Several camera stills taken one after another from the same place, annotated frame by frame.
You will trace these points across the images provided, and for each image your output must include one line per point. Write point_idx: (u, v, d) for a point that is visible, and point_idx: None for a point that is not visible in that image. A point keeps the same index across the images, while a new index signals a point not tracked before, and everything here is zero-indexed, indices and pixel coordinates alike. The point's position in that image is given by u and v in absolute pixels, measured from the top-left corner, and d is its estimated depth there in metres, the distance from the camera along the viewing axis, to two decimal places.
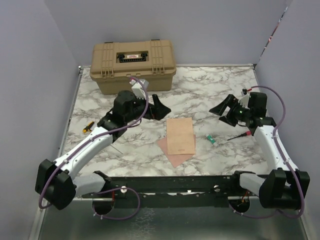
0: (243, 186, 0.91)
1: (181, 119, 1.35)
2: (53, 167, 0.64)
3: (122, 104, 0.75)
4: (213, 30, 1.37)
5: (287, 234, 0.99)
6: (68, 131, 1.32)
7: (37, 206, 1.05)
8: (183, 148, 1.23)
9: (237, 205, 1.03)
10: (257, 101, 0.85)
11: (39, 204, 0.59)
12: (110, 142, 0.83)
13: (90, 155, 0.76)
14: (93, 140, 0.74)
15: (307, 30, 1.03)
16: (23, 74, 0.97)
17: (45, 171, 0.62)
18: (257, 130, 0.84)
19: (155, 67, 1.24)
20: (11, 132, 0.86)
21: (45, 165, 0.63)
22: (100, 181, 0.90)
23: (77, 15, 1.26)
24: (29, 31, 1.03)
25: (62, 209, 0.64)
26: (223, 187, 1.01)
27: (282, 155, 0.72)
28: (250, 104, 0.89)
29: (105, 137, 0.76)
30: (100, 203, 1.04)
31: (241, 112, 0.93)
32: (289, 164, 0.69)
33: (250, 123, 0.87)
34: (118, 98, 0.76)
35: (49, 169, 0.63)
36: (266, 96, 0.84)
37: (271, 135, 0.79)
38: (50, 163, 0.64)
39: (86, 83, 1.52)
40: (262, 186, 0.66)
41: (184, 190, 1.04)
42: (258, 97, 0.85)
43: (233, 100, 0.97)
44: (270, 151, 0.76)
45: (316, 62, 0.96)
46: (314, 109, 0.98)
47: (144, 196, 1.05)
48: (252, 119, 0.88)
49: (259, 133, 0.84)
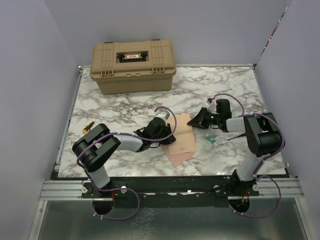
0: (243, 178, 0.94)
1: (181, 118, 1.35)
2: (105, 131, 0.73)
3: (155, 126, 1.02)
4: (213, 30, 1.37)
5: (286, 234, 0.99)
6: (68, 131, 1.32)
7: (37, 205, 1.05)
8: (184, 146, 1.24)
9: (237, 205, 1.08)
10: (224, 107, 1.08)
11: (81, 156, 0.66)
12: (134, 150, 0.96)
13: (124, 146, 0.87)
14: (133, 136, 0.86)
15: (307, 30, 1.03)
16: (23, 74, 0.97)
17: (100, 131, 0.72)
18: (227, 121, 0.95)
19: (155, 67, 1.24)
20: (11, 132, 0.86)
21: (102, 127, 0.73)
22: (106, 176, 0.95)
23: (78, 15, 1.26)
24: (29, 31, 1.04)
25: (88, 172, 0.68)
26: (223, 187, 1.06)
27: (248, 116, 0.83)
28: (219, 110, 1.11)
29: (140, 141, 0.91)
30: (100, 203, 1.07)
31: (213, 117, 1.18)
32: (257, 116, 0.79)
33: (221, 126, 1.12)
34: (154, 121, 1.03)
35: (104, 131, 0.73)
36: (228, 101, 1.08)
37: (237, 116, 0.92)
38: (106, 128, 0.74)
39: (86, 83, 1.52)
40: (249, 137, 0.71)
41: (184, 190, 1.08)
42: (223, 104, 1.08)
43: (205, 111, 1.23)
44: (241, 123, 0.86)
45: (316, 62, 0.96)
46: (313, 109, 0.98)
47: (144, 196, 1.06)
48: (222, 123, 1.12)
49: (228, 123, 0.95)
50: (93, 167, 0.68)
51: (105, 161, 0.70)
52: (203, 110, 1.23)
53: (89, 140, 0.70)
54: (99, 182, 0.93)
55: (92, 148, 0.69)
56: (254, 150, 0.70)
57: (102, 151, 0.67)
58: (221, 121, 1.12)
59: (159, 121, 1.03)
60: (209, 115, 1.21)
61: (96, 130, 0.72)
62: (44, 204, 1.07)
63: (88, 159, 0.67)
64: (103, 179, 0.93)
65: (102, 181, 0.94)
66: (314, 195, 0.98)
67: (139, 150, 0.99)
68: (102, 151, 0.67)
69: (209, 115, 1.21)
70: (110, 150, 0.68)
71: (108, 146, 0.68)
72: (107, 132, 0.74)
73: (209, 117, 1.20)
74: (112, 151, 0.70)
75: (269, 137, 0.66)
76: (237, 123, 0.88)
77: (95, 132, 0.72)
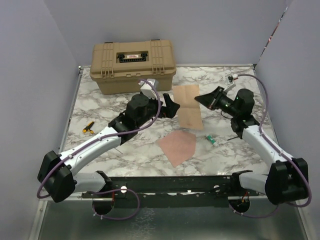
0: (244, 186, 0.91)
1: (188, 88, 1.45)
2: (57, 159, 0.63)
3: (135, 109, 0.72)
4: (213, 30, 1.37)
5: (286, 234, 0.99)
6: (68, 131, 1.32)
7: (37, 205, 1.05)
8: (191, 122, 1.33)
9: (237, 205, 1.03)
10: (248, 105, 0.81)
11: (37, 194, 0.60)
12: (118, 145, 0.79)
13: (97, 153, 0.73)
14: (102, 139, 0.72)
15: (307, 29, 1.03)
16: (23, 74, 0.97)
17: (48, 162, 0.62)
18: (245, 133, 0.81)
19: (155, 67, 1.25)
20: (11, 131, 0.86)
21: (50, 157, 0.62)
22: (100, 182, 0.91)
23: (77, 15, 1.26)
24: (29, 31, 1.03)
25: (59, 201, 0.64)
26: (223, 187, 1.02)
27: (275, 148, 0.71)
28: (240, 105, 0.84)
29: (114, 138, 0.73)
30: (100, 202, 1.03)
31: (227, 106, 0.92)
32: (285, 154, 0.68)
33: (236, 128, 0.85)
34: (131, 102, 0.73)
35: (53, 161, 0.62)
36: (253, 102, 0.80)
37: (259, 133, 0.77)
38: (55, 155, 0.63)
39: (86, 83, 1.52)
40: (269, 183, 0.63)
41: (184, 190, 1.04)
42: (247, 103, 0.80)
43: (221, 93, 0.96)
44: (263, 149, 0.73)
45: (316, 62, 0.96)
46: (314, 109, 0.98)
47: (144, 196, 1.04)
48: (236, 123, 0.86)
49: (246, 134, 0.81)
50: (58, 197, 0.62)
51: (71, 187, 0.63)
52: (220, 92, 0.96)
53: (44, 174, 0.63)
54: (94, 189, 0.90)
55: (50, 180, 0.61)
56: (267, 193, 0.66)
57: (57, 185, 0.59)
58: (236, 122, 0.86)
59: (139, 98, 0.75)
60: (224, 100, 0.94)
61: (44, 161, 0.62)
62: (44, 204, 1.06)
63: (50, 192, 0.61)
64: (94, 185, 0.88)
65: (95, 188, 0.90)
66: (314, 195, 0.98)
67: (123, 142, 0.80)
68: (57, 185, 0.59)
69: (224, 99, 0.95)
70: (64, 181, 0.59)
71: (59, 179, 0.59)
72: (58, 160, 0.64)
73: (222, 103, 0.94)
74: (69, 180, 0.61)
75: (293, 190, 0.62)
76: (257, 145, 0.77)
77: (45, 164, 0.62)
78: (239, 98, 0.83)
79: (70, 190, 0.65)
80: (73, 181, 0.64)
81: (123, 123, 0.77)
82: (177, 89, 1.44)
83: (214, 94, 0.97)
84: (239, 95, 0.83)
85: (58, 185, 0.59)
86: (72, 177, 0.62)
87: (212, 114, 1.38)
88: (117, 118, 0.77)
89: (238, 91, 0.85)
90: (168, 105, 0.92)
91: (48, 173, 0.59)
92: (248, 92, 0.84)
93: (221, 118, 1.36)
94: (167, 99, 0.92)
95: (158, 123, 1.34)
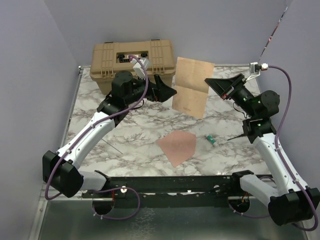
0: (244, 189, 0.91)
1: (200, 64, 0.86)
2: (56, 157, 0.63)
3: (121, 86, 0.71)
4: (212, 29, 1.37)
5: (287, 234, 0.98)
6: (68, 131, 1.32)
7: (37, 205, 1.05)
8: (189, 107, 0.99)
9: (237, 205, 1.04)
10: (269, 113, 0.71)
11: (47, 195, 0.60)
12: (113, 127, 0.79)
13: (95, 140, 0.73)
14: (95, 127, 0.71)
15: (308, 29, 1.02)
16: (23, 74, 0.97)
17: (49, 162, 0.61)
18: (259, 142, 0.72)
19: (155, 67, 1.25)
20: (11, 132, 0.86)
21: (49, 156, 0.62)
22: (102, 179, 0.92)
23: (77, 15, 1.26)
24: (29, 31, 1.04)
25: (72, 196, 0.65)
26: (223, 187, 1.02)
27: (291, 173, 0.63)
28: (259, 109, 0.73)
29: (106, 122, 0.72)
30: (99, 203, 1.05)
31: (245, 100, 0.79)
32: (300, 183, 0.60)
33: (248, 131, 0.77)
34: (115, 79, 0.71)
35: (53, 159, 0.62)
36: (277, 111, 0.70)
37: (274, 147, 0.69)
38: (54, 153, 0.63)
39: (86, 83, 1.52)
40: (275, 204, 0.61)
41: (184, 190, 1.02)
42: (269, 111, 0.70)
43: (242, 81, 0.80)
44: (276, 168, 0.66)
45: (316, 62, 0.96)
46: (314, 109, 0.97)
47: (144, 195, 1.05)
48: (249, 125, 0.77)
49: (258, 143, 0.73)
50: (70, 192, 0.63)
51: (78, 180, 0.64)
52: (240, 81, 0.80)
53: (48, 174, 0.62)
54: (96, 187, 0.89)
55: (54, 180, 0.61)
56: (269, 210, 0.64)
57: (64, 180, 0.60)
58: (249, 124, 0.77)
59: (123, 74, 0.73)
60: (242, 93, 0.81)
61: (45, 161, 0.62)
62: (44, 204, 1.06)
63: (61, 190, 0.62)
64: (99, 182, 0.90)
65: (98, 186, 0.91)
66: None
67: (117, 123, 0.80)
68: (64, 180, 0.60)
69: (243, 91, 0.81)
70: (69, 175, 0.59)
71: (64, 174, 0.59)
72: (58, 157, 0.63)
73: (239, 96, 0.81)
74: (74, 173, 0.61)
75: (298, 215, 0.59)
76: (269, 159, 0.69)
77: (46, 164, 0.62)
78: (261, 103, 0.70)
79: (79, 182, 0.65)
80: (80, 175, 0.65)
81: (112, 104, 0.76)
82: (180, 63, 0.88)
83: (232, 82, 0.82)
84: (262, 97, 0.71)
85: (65, 181, 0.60)
86: (77, 170, 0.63)
87: (212, 114, 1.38)
88: (105, 101, 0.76)
89: (263, 93, 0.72)
90: (158, 88, 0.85)
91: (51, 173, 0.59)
92: (274, 96, 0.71)
93: (221, 118, 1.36)
94: (157, 81, 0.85)
95: (158, 123, 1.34)
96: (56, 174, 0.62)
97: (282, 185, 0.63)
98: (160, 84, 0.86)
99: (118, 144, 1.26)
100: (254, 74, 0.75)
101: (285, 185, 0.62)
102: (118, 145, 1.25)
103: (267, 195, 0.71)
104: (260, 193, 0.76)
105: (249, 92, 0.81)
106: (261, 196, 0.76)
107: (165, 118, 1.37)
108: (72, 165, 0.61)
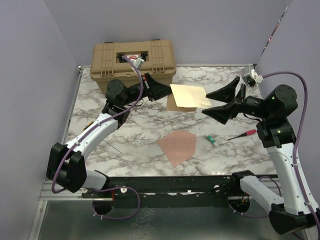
0: (244, 189, 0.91)
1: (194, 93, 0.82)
2: (64, 149, 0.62)
3: (114, 98, 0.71)
4: (213, 29, 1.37)
5: (287, 234, 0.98)
6: (68, 131, 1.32)
7: (37, 206, 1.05)
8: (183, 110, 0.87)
9: (237, 205, 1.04)
10: (287, 111, 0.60)
11: (53, 189, 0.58)
12: (115, 129, 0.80)
13: (99, 138, 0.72)
14: (101, 125, 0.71)
15: (308, 29, 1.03)
16: (23, 73, 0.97)
17: (57, 153, 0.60)
18: (275, 152, 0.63)
19: (155, 67, 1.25)
20: (11, 131, 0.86)
21: (57, 148, 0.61)
22: (102, 178, 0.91)
23: (78, 15, 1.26)
24: (29, 31, 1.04)
25: (75, 191, 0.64)
26: (223, 187, 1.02)
27: (303, 193, 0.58)
28: (275, 107, 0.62)
29: (112, 122, 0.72)
30: (99, 203, 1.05)
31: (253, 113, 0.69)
32: (312, 206, 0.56)
33: (265, 135, 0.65)
34: (109, 92, 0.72)
35: (61, 151, 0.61)
36: (296, 106, 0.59)
37: (291, 162, 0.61)
38: (62, 145, 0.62)
39: (86, 83, 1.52)
40: (278, 216, 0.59)
41: (184, 190, 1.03)
42: (288, 108, 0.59)
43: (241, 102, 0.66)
44: (288, 185, 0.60)
45: (317, 61, 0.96)
46: (315, 109, 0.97)
47: (144, 195, 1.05)
48: (264, 128, 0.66)
49: (273, 152, 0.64)
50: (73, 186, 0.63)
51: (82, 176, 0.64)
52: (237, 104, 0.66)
53: (54, 167, 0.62)
54: (97, 186, 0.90)
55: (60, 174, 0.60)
56: (271, 218, 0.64)
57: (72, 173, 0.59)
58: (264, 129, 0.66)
59: (114, 85, 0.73)
60: (249, 103, 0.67)
61: (53, 152, 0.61)
62: (44, 204, 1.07)
63: (65, 184, 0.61)
64: (99, 181, 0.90)
65: (98, 185, 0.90)
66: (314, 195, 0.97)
67: (119, 126, 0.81)
68: (72, 172, 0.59)
69: (250, 101, 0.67)
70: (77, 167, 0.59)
71: (72, 165, 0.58)
72: (66, 149, 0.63)
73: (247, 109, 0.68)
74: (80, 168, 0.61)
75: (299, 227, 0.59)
76: (281, 171, 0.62)
77: (53, 156, 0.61)
78: (276, 98, 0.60)
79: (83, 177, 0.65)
80: (85, 169, 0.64)
81: (116, 109, 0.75)
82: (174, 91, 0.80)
83: (230, 110, 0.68)
84: (275, 93, 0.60)
85: (72, 174, 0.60)
86: (84, 163, 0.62)
87: None
88: (108, 105, 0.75)
89: (277, 87, 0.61)
90: (149, 87, 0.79)
91: (60, 165, 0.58)
92: (290, 91, 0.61)
93: None
94: (147, 80, 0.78)
95: (158, 123, 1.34)
96: (62, 167, 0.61)
97: (291, 203, 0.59)
98: (151, 81, 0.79)
99: (117, 144, 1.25)
100: (250, 89, 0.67)
101: (295, 205, 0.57)
102: (118, 145, 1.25)
103: (267, 201, 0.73)
104: (260, 197, 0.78)
105: (255, 99, 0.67)
106: (261, 201, 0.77)
107: (165, 118, 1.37)
108: (81, 155, 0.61)
